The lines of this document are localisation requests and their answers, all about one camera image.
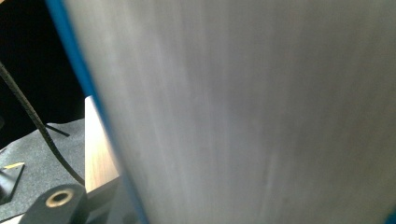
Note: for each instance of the dark curtain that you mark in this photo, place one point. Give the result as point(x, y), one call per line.
point(31, 46)

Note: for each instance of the small black floor strip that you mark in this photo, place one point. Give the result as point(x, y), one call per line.
point(59, 130)

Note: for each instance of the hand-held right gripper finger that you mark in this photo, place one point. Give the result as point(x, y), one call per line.
point(106, 205)

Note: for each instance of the black stand base yellow tape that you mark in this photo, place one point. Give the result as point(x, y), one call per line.
point(9, 183)

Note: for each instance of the blue book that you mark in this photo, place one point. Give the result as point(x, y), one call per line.
point(233, 109)

